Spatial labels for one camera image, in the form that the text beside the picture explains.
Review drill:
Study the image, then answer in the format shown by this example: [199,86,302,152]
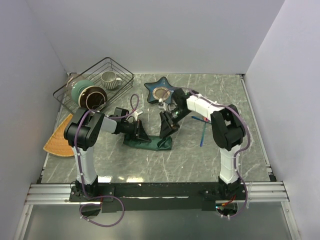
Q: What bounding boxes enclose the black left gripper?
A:
[121,119,151,143]

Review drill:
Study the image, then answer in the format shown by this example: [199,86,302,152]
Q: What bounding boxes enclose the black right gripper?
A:
[159,108,192,140]

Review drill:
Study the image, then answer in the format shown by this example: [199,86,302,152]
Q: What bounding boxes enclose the dark green cloth napkin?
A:
[123,134,173,151]

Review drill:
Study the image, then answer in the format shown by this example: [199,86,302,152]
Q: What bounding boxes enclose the blue metal fork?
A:
[191,116,209,123]

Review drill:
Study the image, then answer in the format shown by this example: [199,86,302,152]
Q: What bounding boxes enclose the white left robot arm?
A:
[63,107,151,201]

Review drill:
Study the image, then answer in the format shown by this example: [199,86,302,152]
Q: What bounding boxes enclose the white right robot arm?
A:
[159,88,249,200]

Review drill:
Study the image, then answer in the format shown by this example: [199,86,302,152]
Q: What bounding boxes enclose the blue star-shaped ceramic dish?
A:
[144,76,176,104]

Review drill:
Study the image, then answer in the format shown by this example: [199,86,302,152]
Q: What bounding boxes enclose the iridescent rainbow metal spoon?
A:
[199,117,210,147]

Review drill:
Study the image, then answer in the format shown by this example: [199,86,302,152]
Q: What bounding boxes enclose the dark brown ceramic bowl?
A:
[78,85,108,110]

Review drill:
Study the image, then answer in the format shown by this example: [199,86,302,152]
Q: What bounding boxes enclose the striped grey ceramic mug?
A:
[100,71,123,90]

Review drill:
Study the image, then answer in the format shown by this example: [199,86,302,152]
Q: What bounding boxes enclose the green ceramic bowl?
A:
[71,79,94,103]

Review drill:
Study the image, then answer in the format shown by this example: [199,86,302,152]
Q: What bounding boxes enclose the orange woven fan-shaped mat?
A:
[43,114,74,157]

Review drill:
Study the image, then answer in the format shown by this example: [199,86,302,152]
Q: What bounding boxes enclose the clear glass jar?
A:
[64,73,82,98]

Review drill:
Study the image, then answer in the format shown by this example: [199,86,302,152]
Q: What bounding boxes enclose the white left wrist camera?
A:
[131,109,144,121]

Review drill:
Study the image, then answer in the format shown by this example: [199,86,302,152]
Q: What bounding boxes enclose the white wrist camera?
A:
[158,98,168,111]
[131,109,144,121]

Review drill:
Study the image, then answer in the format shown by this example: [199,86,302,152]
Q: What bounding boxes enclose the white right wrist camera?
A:
[158,98,168,111]

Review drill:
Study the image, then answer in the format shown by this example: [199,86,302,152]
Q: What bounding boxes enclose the black wire dish rack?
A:
[53,57,134,114]

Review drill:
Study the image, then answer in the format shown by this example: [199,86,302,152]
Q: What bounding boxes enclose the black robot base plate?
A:
[69,182,246,213]

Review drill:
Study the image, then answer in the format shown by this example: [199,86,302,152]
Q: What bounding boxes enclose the aluminium frame rail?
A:
[247,181,289,202]

